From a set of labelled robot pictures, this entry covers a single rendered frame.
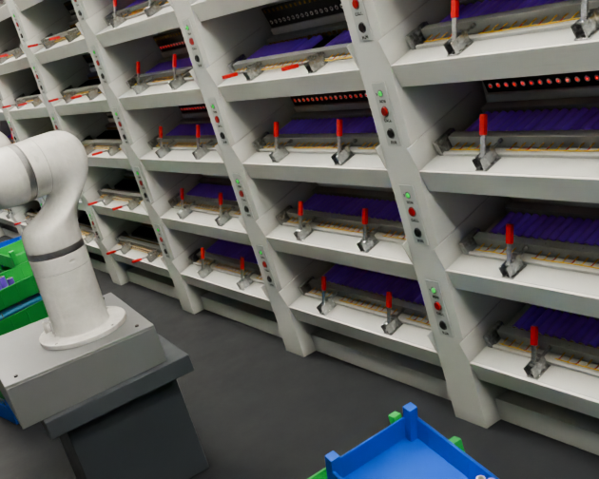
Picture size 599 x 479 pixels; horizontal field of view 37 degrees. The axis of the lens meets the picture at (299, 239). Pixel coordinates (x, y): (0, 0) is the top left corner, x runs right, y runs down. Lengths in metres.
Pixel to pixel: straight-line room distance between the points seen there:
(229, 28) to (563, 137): 1.04
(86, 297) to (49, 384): 0.20
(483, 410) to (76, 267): 0.88
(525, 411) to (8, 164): 1.12
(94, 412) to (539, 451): 0.87
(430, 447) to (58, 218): 0.86
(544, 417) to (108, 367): 0.87
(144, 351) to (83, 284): 0.19
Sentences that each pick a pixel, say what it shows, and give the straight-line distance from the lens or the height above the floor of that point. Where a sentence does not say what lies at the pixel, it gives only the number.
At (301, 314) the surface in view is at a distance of 2.31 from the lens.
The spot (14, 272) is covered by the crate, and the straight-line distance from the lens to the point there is 2.85.
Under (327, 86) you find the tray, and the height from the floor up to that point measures 0.72.
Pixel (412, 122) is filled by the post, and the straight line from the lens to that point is 1.65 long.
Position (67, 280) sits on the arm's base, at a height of 0.51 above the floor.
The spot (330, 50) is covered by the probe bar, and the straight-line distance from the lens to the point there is 1.84.
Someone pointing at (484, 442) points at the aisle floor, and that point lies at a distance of 1.83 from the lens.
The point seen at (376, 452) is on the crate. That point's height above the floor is 0.10.
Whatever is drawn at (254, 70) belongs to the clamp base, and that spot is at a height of 0.77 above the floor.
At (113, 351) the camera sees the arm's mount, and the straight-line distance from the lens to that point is 1.87.
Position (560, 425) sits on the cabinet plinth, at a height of 0.04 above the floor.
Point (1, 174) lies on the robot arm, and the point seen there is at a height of 0.76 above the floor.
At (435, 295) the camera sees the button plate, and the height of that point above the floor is 0.29.
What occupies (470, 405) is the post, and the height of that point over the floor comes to 0.05.
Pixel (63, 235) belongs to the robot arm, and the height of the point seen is 0.60.
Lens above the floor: 0.95
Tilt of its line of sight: 16 degrees down
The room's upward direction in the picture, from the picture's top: 17 degrees counter-clockwise
